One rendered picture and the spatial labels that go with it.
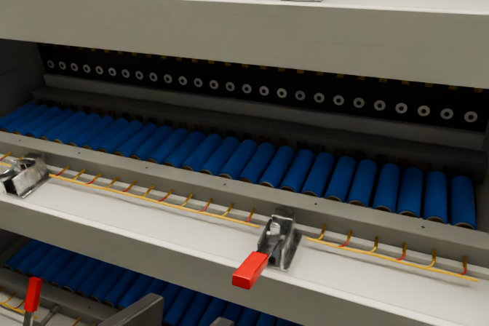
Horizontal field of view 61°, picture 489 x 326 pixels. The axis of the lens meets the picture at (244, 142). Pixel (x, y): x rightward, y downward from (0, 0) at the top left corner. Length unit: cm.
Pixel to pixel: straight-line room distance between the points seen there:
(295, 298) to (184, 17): 23
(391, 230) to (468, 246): 5
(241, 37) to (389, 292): 21
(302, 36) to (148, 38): 13
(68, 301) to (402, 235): 39
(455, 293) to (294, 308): 11
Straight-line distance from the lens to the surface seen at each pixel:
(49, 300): 58
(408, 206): 37
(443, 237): 34
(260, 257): 29
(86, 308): 55
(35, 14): 42
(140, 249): 38
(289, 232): 33
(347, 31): 29
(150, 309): 20
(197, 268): 36
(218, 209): 38
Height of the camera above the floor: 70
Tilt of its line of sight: 12 degrees down
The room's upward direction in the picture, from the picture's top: 5 degrees clockwise
